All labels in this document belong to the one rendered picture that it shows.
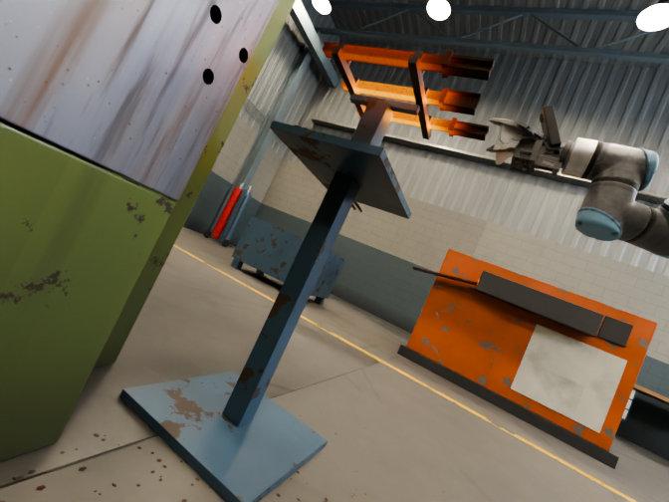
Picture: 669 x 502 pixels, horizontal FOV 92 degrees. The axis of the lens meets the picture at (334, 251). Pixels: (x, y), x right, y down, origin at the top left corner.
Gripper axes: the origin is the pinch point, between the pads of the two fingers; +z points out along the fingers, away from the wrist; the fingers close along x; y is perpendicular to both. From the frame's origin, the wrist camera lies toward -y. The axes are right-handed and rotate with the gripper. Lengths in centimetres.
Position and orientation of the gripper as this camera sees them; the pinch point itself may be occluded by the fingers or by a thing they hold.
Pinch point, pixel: (488, 132)
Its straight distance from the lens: 105.8
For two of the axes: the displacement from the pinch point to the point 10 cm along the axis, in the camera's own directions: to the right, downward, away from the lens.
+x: 3.7, 2.4, 9.0
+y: -4.2, 9.1, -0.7
